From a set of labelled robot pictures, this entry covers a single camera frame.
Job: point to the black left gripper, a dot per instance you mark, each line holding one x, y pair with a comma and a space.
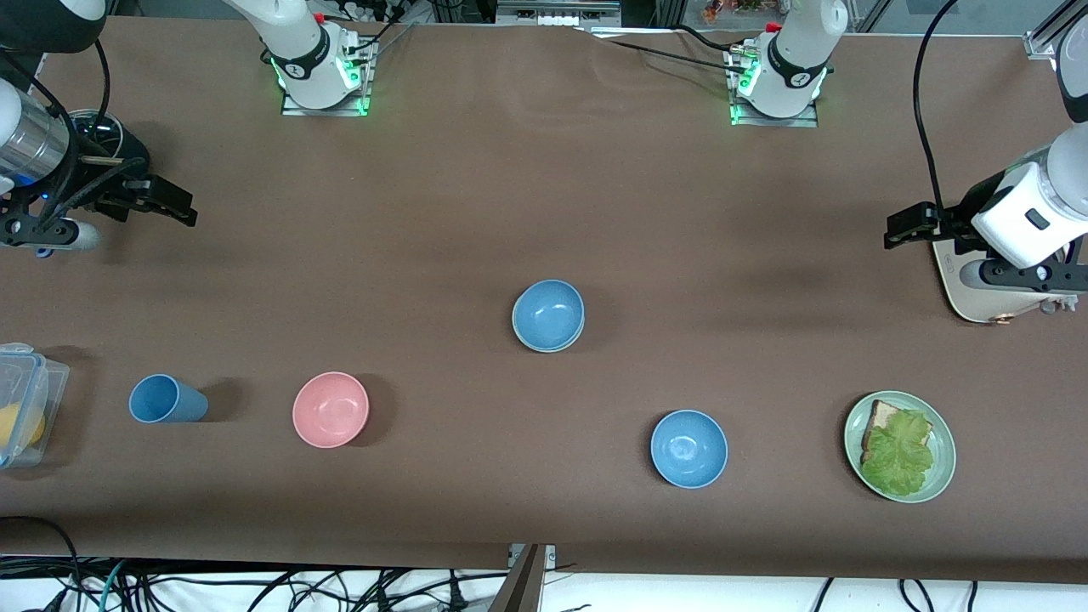
950, 223

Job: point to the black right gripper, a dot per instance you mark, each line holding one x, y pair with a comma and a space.
109, 177

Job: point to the blue bowl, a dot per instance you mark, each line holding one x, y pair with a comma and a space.
548, 313
688, 449

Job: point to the mint green bowl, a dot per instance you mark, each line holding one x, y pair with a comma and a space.
548, 349

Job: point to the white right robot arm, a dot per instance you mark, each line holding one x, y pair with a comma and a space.
25, 136

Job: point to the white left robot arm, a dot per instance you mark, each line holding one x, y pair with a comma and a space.
1028, 212

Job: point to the pink bowl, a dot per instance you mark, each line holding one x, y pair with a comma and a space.
331, 410

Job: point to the cream toaster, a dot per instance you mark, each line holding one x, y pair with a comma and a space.
977, 302

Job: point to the toast slice under lettuce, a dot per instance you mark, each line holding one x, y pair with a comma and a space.
880, 416

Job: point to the blue ribbed cup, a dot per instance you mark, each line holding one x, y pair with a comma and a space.
161, 399

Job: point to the clear plastic container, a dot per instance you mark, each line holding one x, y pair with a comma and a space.
42, 382

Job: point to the green lettuce leaf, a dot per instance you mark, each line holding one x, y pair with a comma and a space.
901, 455

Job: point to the green plate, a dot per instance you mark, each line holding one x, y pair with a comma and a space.
943, 463

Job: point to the yellow fruit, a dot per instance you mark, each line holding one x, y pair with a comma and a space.
17, 429

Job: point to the white power strip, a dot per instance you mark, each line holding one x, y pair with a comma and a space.
361, 10

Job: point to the brown table cloth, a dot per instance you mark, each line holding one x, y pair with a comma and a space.
510, 195

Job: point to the dark table leg strip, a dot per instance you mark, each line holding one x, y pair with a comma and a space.
520, 586

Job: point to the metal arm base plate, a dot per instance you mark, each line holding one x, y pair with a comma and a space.
807, 117
367, 93

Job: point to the aluminium frame profile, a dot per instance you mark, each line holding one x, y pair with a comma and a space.
557, 10

